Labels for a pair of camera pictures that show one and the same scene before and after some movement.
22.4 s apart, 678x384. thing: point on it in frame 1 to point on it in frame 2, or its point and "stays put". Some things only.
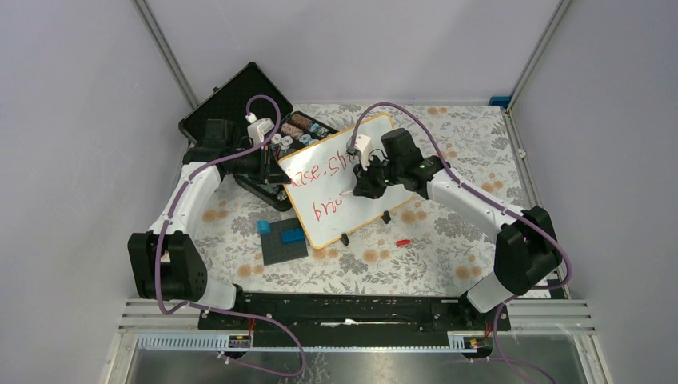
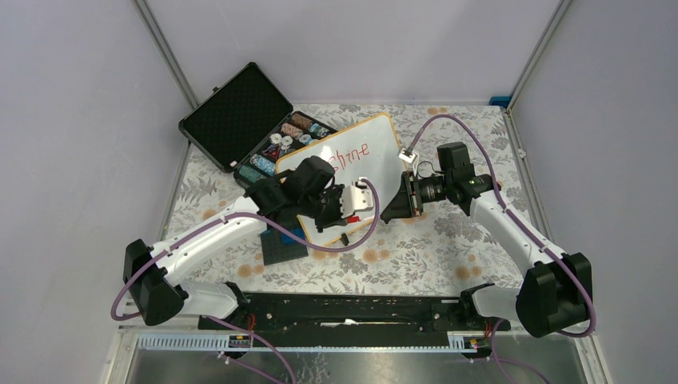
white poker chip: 277,138 stays put
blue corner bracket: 500,101 stays put
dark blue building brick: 293,235 stays put
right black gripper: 365,185 to 405,204
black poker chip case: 248,119 stays put
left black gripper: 270,171 to 337,219
